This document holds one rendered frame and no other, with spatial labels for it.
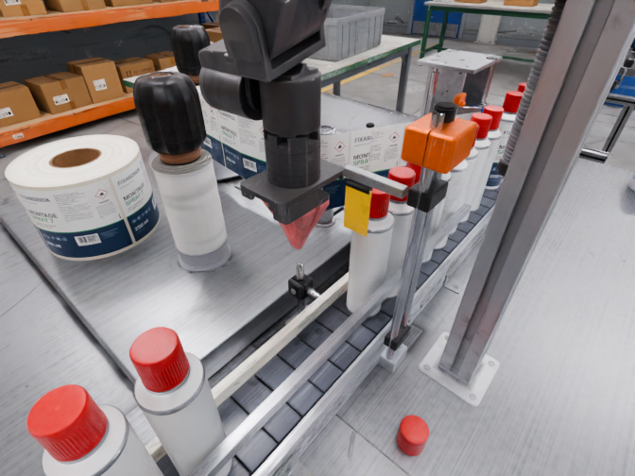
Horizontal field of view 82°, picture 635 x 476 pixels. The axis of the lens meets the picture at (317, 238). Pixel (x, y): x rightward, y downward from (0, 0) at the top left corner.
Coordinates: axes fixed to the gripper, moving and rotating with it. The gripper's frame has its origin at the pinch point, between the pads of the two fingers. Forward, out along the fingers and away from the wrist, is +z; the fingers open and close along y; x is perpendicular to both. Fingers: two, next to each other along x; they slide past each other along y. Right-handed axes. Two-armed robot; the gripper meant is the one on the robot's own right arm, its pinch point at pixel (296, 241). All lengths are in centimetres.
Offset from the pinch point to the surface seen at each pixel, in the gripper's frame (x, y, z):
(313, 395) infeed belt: 9.6, 7.9, 13.9
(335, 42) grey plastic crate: -116, -155, 11
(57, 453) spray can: 7.0, 28.2, -4.3
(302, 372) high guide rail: 10.2, 10.1, 5.7
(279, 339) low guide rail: 2.7, 6.5, 10.4
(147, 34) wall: -443, -215, 48
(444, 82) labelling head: -4.9, -47.5, -8.4
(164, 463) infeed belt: 2.7, 23.5, 14.0
